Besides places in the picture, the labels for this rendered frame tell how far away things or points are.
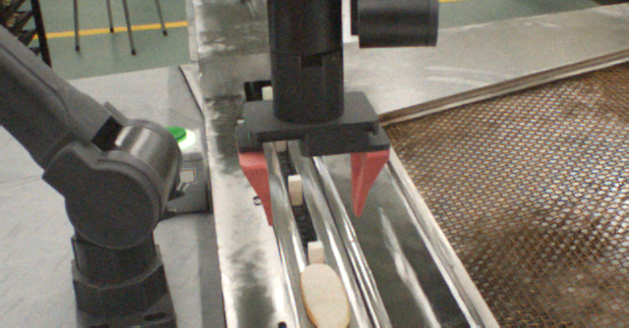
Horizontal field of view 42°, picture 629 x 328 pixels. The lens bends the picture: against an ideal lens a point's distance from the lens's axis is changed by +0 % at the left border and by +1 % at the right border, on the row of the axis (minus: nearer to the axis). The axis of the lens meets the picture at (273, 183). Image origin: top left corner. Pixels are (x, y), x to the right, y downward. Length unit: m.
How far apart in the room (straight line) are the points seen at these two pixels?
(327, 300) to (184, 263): 0.19
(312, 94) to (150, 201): 0.16
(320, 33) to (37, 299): 0.39
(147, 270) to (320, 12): 0.28
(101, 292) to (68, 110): 0.16
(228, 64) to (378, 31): 0.53
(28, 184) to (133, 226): 0.39
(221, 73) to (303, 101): 0.50
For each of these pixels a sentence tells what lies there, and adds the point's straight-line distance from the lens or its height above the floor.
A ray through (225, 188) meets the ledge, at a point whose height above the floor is 0.86.
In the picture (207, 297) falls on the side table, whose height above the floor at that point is 0.82.
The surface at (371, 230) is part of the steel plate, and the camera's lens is 0.87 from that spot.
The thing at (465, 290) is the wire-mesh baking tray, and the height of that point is 0.90.
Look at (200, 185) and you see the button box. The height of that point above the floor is 0.85.
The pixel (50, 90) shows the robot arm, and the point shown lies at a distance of 0.68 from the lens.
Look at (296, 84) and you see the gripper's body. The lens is 0.62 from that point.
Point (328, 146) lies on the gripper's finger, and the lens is 0.63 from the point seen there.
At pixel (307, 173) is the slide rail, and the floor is 0.85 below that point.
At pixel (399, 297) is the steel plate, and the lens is 0.76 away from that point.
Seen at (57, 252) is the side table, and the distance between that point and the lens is 0.89.
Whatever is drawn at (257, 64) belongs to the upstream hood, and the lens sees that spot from 1.12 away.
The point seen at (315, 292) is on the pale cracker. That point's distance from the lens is 0.70.
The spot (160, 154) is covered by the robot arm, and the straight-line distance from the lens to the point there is 0.70.
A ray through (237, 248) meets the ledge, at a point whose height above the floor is 0.86.
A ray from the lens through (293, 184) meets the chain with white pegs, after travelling 0.86.
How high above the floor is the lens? 1.26
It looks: 27 degrees down
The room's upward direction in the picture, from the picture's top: 4 degrees counter-clockwise
